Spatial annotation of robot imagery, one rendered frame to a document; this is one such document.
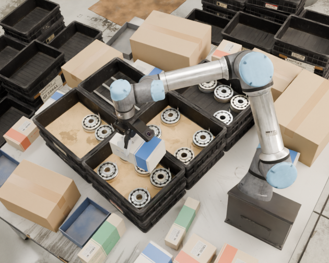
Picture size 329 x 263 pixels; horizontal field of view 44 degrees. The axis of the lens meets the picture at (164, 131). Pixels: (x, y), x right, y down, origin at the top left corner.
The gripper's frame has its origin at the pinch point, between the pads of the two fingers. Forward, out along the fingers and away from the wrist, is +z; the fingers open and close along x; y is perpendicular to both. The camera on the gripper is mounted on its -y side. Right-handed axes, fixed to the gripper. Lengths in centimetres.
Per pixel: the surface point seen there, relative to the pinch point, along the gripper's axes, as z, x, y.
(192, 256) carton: 33, 19, -37
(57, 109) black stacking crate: 22, -8, 62
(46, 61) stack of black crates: 60, -59, 133
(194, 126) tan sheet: 27.7, -38.1, -4.4
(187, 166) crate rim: 17.8, -10.4, -17.4
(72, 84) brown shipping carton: 35, -35, 78
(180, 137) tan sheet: 27.7, -28.7, -1.9
